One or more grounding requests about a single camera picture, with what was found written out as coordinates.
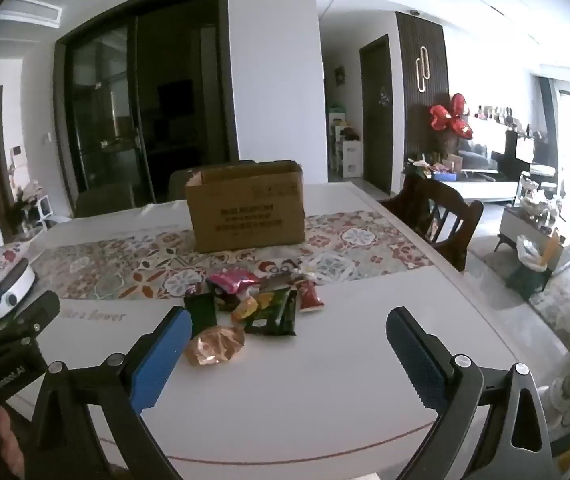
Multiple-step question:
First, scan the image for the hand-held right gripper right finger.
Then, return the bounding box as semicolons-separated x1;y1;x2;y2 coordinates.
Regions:
385;306;566;480

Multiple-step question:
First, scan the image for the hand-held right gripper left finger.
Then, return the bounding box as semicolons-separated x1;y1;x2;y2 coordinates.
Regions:
17;305;193;480

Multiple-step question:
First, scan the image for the gold crinkled snack wrapper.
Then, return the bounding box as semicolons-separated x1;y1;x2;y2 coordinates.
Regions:
184;325;246;367

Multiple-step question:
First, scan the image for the black cracker packet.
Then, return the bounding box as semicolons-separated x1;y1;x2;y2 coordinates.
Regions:
183;291;217;339

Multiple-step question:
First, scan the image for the yellow orange candy packet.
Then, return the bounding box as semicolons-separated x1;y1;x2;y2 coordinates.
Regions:
231;296;260;324

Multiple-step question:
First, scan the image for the pink snack packet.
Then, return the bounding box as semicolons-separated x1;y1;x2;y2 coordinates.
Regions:
207;268;262;306

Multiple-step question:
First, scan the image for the green snack packet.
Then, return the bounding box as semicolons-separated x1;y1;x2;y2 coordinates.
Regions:
243;287;298;337

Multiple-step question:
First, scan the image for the red snack packet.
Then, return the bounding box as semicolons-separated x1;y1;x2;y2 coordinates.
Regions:
292;280;325;313

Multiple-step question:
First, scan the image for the brown cardboard box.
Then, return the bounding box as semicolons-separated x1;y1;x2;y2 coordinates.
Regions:
185;160;307;254

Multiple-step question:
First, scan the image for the person's left hand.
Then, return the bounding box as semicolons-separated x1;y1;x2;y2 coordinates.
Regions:
0;407;28;478

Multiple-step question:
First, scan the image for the white round electric cooker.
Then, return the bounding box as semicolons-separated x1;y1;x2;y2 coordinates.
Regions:
0;259;36;325

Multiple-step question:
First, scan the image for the floral tissue box cover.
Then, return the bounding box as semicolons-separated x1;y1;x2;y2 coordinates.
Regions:
0;225;33;281

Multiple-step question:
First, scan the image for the flower arrangement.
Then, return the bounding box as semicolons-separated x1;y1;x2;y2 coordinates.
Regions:
2;180;46;236

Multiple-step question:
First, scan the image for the dark silver snack packet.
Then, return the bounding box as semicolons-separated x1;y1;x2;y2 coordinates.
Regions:
260;274;293;293

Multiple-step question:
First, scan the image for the clear wrapped candy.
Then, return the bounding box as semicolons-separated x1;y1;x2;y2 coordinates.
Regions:
292;260;318;283

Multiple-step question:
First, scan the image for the dark wooden chair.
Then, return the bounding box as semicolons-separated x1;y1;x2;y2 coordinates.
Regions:
377;172;484;272

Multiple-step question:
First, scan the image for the grey sofa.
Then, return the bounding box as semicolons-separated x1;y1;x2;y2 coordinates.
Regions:
458;137;498;171

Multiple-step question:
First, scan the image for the white hallway shelf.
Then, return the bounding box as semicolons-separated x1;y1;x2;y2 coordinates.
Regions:
332;115;364;178

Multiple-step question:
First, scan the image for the black piano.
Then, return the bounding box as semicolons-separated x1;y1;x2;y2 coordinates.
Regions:
490;130;551;176

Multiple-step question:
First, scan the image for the dark wooden door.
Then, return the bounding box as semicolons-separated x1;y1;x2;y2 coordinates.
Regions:
360;35;396;196

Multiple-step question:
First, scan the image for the dark glass sliding door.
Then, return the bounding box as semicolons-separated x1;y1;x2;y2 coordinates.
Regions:
54;0;238;206

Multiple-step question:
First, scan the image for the white air vent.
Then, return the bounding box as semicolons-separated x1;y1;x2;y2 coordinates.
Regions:
0;0;63;28

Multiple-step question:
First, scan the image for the dark slatted wall panel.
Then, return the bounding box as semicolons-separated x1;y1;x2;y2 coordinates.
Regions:
396;11;450;161

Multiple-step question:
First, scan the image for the white loop wall decor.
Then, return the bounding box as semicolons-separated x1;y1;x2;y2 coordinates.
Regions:
415;46;432;93

